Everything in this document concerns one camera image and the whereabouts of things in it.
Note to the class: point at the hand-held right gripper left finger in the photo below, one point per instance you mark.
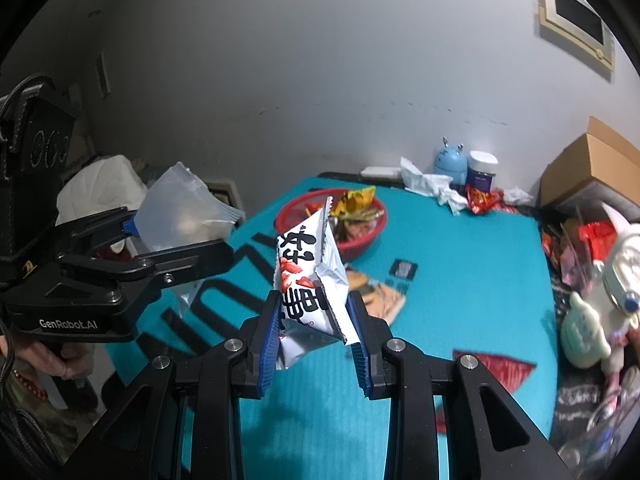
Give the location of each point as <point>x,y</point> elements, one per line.
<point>270,340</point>

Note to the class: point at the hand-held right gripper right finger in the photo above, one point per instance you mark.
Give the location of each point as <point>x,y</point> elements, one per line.
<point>357,360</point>

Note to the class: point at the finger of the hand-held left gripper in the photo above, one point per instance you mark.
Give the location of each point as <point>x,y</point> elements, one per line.
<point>195,260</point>
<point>131,226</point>

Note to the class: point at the translucent zip bag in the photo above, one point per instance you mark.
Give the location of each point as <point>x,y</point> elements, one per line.
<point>180,210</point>

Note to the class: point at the white snack packet red print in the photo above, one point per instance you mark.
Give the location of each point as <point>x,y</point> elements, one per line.
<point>305,285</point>

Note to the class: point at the red plastic basket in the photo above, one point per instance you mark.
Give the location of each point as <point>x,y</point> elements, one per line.
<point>370,242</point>

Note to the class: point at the yellow snack packet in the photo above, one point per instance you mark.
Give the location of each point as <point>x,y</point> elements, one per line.
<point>352,202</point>

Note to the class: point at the person's left forearm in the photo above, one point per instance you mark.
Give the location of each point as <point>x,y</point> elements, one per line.
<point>45,430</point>

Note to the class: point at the person's left hand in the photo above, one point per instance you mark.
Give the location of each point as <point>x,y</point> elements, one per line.
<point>60,366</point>

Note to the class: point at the white plastic bag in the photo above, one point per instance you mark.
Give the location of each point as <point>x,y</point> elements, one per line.
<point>100,180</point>

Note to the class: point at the orange brown snack packet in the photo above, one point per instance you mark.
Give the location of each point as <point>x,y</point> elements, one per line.
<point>385,302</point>

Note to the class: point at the black card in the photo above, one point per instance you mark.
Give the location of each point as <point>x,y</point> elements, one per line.
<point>402,268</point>

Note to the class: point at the teal mat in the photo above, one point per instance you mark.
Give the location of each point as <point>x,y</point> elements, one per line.
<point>465,300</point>

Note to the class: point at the dark brown snack packet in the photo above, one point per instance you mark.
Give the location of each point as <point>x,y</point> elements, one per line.
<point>352,229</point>

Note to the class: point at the dark red snack packet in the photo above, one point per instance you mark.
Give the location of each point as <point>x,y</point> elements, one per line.
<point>510,372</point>

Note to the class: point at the crumpled white tissue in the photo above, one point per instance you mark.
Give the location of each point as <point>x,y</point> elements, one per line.
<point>455,202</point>

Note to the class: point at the white flat box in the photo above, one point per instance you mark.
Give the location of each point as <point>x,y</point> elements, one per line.
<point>380,171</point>

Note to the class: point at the red foil wrapper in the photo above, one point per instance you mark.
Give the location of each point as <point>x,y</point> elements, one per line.
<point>484,201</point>

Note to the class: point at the blue antlered toy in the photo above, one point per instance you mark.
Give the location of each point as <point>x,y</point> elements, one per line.
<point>449,160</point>

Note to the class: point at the black white patterned cloth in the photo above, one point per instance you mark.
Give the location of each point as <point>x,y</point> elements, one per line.
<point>575,400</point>

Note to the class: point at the white jar dark label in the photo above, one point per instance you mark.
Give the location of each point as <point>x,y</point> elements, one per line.
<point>481,172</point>

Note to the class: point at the small crumpled white paper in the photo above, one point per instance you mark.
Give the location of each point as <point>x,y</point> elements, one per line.
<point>517,196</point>

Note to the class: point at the cream plush toy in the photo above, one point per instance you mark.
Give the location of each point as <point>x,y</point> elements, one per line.
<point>587,332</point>

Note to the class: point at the red plastic packet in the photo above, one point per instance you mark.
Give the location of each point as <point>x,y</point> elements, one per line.
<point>595,237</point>

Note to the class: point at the white kettle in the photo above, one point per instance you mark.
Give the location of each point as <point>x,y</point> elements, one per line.
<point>625,265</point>

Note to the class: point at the cardboard box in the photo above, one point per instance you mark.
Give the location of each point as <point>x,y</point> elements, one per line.
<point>595,170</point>

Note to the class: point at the wooden picture frame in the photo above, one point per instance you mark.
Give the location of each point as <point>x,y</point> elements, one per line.
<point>575,15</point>

